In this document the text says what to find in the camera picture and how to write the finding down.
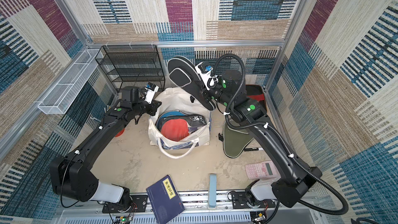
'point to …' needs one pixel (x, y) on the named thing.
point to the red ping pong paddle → (176, 129)
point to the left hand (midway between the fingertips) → (161, 102)
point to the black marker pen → (253, 149)
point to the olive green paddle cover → (235, 140)
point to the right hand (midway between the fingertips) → (201, 81)
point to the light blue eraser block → (212, 178)
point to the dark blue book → (166, 200)
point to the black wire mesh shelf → (132, 66)
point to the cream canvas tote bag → (178, 98)
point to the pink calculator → (263, 169)
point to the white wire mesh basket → (60, 97)
